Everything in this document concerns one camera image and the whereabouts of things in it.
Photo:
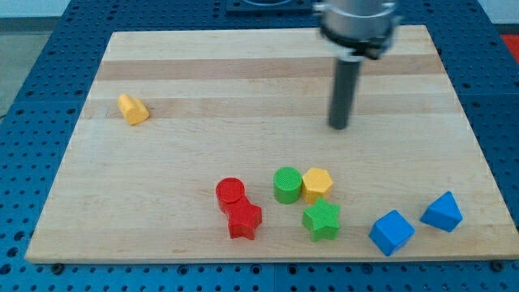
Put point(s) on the yellow heart block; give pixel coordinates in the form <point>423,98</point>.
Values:
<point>132,109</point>

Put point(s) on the dark grey pointer rod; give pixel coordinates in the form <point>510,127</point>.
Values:
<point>343,91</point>

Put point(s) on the wooden board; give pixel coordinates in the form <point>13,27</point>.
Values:
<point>243,104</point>

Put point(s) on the green star block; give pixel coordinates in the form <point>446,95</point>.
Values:
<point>322,220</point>

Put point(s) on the blue triangle block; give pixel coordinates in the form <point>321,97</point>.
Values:
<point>443,213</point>

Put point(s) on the red cylinder block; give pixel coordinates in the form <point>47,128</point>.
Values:
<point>229,191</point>

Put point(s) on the blue cube block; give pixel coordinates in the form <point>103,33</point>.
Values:
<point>391,232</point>

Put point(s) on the red star block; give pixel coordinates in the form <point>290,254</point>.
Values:
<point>243,218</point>

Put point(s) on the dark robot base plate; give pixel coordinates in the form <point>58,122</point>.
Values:
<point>239,6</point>

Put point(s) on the yellow hexagon block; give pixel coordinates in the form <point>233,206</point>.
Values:
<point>316,183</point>

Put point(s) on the green cylinder block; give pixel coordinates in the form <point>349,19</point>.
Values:
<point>287,183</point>

